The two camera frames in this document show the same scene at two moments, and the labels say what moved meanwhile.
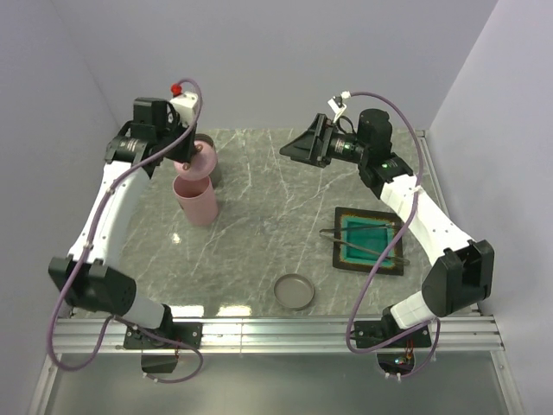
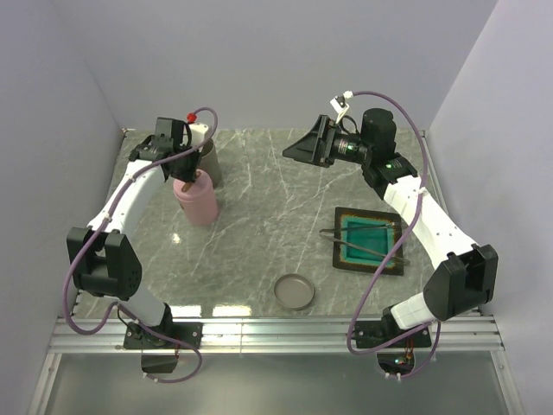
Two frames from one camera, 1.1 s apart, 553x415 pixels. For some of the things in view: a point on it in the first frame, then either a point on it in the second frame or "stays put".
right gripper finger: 314,144 stays put
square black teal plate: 362,239 stays put
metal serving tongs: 324,233 stays put
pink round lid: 203,159 → 200,189
